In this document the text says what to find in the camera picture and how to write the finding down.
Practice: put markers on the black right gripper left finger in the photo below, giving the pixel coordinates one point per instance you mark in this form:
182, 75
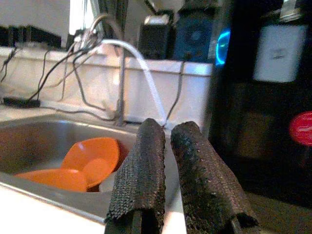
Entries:
141, 175

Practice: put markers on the blue box device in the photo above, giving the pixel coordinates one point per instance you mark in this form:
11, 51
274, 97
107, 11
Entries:
195, 36

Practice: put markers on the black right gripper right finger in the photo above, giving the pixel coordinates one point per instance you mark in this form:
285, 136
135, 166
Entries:
207, 185

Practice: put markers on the stainless steel sink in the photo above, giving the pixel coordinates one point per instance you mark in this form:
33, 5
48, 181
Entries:
36, 146

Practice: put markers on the black power adapter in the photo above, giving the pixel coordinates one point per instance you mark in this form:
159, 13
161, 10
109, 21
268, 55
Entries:
22, 102

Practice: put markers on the orange plastic bowl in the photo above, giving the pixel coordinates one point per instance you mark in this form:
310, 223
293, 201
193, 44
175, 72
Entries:
95, 156

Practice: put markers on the chrome faucet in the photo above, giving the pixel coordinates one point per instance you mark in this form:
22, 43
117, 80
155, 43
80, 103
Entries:
122, 85

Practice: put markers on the orange plastic plate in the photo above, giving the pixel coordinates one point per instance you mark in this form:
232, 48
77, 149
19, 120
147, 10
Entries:
53, 179

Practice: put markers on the large black appliance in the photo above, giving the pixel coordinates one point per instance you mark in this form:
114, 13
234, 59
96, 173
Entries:
256, 122

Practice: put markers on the white plate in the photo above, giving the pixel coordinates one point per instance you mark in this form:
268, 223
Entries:
107, 185

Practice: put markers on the black box device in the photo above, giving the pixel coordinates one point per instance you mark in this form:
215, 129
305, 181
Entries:
153, 39

